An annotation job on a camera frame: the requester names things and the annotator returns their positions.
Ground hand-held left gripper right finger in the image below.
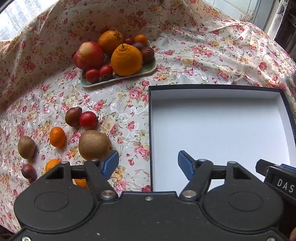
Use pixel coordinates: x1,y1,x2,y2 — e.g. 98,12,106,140
178,150,252,202

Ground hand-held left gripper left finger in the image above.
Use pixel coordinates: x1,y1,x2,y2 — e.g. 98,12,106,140
44,150,119,200

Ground large brown kiwi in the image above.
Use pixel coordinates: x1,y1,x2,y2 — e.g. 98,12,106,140
78,130,112,161

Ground white box with dark rim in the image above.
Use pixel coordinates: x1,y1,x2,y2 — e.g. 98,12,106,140
148,85,296,193

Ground small mandarin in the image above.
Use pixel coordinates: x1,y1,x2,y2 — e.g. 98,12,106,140
45,159,63,173
134,34,148,47
49,127,66,148

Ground dark brownish red tomato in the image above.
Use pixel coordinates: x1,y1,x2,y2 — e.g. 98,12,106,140
65,107,83,127

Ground small brown kiwi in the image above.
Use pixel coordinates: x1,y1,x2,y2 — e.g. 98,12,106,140
18,136,37,159

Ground pale green tray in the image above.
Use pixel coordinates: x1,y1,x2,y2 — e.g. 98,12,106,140
81,40,158,88

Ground knobbed orange with stem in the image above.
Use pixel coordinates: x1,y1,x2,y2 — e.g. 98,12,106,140
110,30,143,77

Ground floral tablecloth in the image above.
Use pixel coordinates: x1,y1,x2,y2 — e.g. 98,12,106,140
0,0,296,234

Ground red yellow apple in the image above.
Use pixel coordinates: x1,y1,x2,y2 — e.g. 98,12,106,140
73,41,105,71

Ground large round orange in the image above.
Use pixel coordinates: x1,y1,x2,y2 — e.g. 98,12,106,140
98,30,124,55

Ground white lace curtain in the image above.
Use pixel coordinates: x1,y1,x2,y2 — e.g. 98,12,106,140
273,0,296,40

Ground dry twig bundle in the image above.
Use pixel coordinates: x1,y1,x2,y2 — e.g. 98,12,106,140
239,9,257,24

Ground dark window frame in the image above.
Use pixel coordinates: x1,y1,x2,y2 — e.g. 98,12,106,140
252,0,278,33

